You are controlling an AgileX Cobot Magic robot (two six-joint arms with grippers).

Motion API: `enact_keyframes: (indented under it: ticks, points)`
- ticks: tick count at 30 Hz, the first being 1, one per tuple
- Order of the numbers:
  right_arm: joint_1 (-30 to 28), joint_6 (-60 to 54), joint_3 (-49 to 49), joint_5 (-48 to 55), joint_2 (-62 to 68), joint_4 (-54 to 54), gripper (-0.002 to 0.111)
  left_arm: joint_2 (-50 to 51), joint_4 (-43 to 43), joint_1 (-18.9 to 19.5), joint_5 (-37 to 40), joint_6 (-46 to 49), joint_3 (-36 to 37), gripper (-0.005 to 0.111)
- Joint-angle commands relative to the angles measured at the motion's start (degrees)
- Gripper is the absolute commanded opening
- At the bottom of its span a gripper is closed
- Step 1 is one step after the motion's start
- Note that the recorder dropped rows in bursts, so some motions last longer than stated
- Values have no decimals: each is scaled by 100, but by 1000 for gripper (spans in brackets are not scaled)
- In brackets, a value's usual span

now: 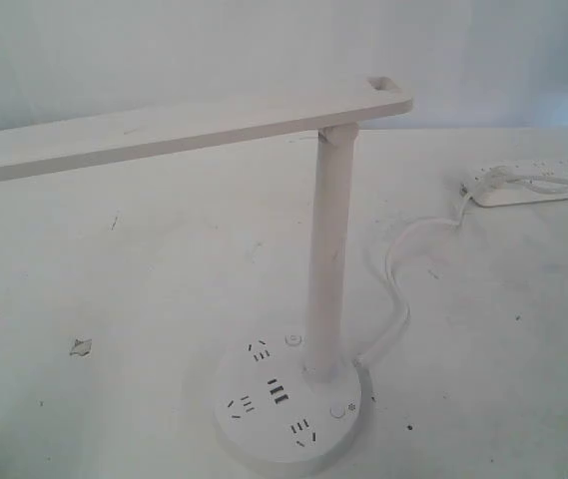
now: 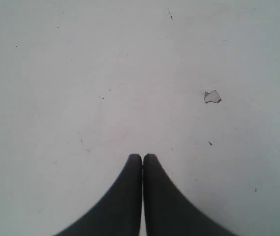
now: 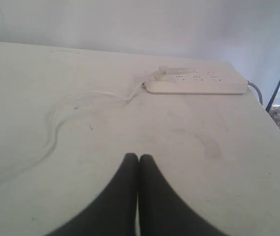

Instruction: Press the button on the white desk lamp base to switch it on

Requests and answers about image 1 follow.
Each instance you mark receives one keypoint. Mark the white desk lamp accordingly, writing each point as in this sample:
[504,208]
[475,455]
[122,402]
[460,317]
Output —
[286,404]

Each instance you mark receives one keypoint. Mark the white power strip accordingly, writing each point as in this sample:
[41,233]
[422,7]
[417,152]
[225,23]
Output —
[518,183]

